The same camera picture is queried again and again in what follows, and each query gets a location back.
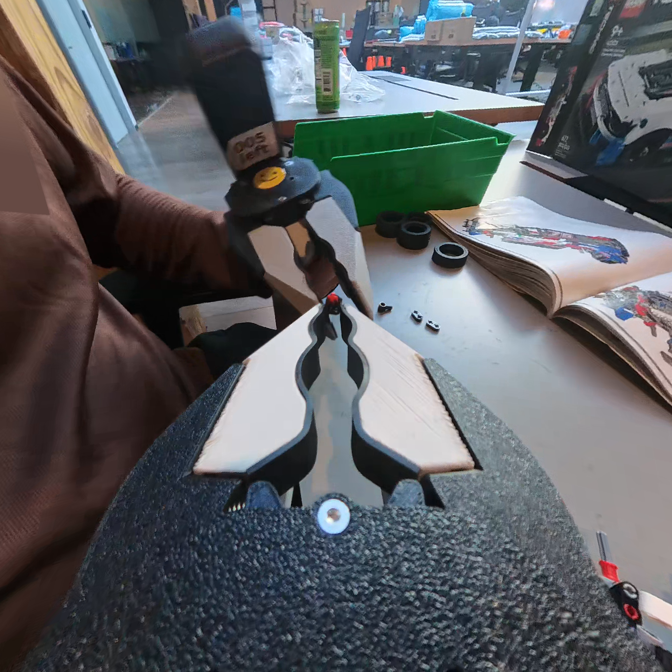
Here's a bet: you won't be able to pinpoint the cardboard box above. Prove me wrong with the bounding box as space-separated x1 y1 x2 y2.
424 16 477 44

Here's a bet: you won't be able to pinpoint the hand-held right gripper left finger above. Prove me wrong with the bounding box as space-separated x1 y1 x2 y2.
193 303 330 497

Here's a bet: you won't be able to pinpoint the orange cones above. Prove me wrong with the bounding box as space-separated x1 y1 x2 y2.
365 50 408 75

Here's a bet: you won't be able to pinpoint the instruction booklet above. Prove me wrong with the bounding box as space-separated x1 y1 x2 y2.
428 197 672 407

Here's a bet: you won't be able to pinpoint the green drink can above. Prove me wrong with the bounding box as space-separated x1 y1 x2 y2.
313 20 342 114

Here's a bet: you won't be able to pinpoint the green plastic bin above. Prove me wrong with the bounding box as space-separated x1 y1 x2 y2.
293 110 515 226

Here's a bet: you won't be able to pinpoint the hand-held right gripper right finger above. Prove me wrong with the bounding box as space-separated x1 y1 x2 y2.
338 304 477 497

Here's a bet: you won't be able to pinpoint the wood-edged white table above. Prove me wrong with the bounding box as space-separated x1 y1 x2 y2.
273 71 545 140

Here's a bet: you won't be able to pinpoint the partly built toy car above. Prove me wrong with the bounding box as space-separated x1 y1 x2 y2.
596 530 672 652

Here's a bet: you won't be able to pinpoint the person's left forearm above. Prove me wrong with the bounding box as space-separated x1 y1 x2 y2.
86 170 263 295

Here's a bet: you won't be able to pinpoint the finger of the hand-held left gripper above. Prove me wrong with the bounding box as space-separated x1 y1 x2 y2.
303 197 376 320
247 223 322 317

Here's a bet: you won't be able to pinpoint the long wooden workbench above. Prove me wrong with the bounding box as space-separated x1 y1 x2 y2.
362 31 575 92

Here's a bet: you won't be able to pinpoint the blue plastic bags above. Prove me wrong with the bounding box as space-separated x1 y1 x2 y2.
399 0 476 40

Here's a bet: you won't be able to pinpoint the toy car set box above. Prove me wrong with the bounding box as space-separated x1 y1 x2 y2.
526 0 672 226

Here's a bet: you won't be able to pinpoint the clear plastic bag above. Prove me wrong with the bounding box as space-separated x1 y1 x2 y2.
272 26 386 106

